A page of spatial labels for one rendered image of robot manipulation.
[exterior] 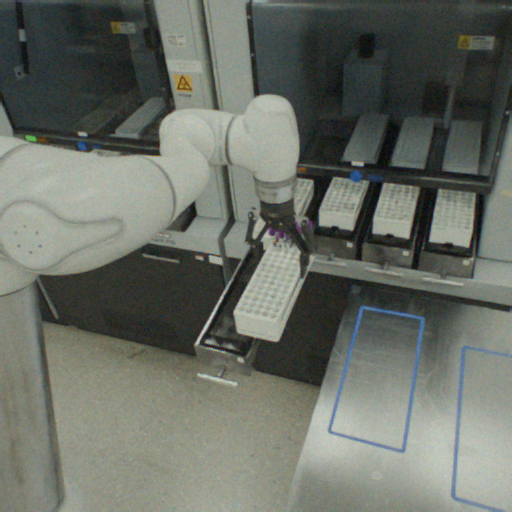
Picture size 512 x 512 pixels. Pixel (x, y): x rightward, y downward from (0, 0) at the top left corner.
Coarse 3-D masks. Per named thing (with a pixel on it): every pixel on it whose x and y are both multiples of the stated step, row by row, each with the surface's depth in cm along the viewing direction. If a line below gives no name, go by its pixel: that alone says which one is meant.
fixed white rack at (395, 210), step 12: (384, 192) 154; (396, 192) 153; (408, 192) 154; (384, 204) 150; (396, 204) 149; (408, 204) 149; (384, 216) 146; (396, 216) 145; (408, 216) 146; (384, 228) 145; (396, 228) 144; (408, 228) 143
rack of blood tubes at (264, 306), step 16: (272, 256) 128; (288, 256) 128; (256, 272) 124; (272, 272) 124; (288, 272) 123; (256, 288) 120; (272, 288) 120; (288, 288) 121; (240, 304) 117; (256, 304) 117; (272, 304) 117; (288, 304) 124; (240, 320) 116; (256, 320) 114; (272, 320) 113; (256, 336) 118
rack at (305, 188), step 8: (304, 184) 160; (312, 184) 160; (296, 192) 159; (304, 192) 158; (312, 192) 162; (296, 200) 155; (304, 200) 154; (296, 208) 153; (304, 208) 157; (304, 216) 157; (256, 224) 147; (256, 232) 146; (264, 240) 144; (264, 248) 146
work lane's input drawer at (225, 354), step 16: (320, 192) 167; (240, 272) 142; (240, 288) 138; (224, 304) 134; (208, 320) 130; (224, 320) 130; (208, 336) 124; (224, 336) 123; (240, 336) 125; (208, 352) 124; (224, 352) 122; (240, 352) 121; (256, 352) 126; (224, 368) 125; (240, 368) 124; (224, 384) 122
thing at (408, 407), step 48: (336, 336) 121; (384, 336) 120; (432, 336) 119; (480, 336) 117; (336, 384) 111; (384, 384) 110; (432, 384) 109; (480, 384) 108; (336, 432) 103; (384, 432) 102; (432, 432) 101; (480, 432) 101; (336, 480) 96; (384, 480) 95; (432, 480) 95; (480, 480) 94
